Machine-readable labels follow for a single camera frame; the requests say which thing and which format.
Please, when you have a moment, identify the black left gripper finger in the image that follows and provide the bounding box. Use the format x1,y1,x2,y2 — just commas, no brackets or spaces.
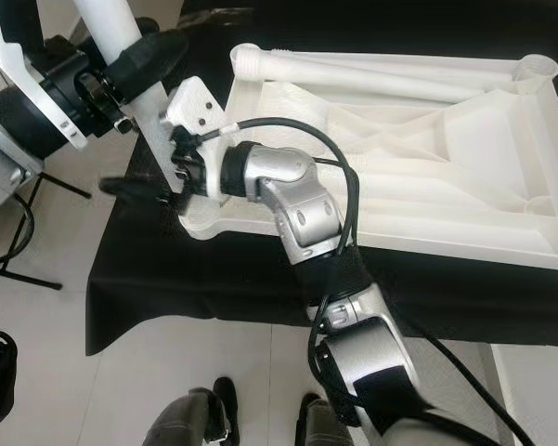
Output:
107,28,191,100

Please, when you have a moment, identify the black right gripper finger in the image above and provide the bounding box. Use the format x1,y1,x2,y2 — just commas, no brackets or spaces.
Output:
100,177,179,203

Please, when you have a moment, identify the white plastic table leg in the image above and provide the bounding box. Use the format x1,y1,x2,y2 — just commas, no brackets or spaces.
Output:
74,0,188,201
230,45,532,106

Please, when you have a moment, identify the black tablecloth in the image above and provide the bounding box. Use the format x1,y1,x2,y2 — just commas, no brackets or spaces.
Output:
85,0,558,361

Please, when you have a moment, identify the black folding chair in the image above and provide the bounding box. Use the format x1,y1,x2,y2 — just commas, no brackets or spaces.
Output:
0,172,92,291

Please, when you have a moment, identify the white plastic table top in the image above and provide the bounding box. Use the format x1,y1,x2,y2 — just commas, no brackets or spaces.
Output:
181,42,558,280

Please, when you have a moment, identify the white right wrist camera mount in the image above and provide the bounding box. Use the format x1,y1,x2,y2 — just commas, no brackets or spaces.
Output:
162,76,230,203

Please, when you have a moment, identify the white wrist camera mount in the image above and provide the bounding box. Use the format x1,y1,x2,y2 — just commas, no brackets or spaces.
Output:
0,0,91,151
162,76,230,203

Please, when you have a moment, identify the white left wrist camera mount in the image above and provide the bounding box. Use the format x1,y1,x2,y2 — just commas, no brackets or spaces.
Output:
0,0,91,151

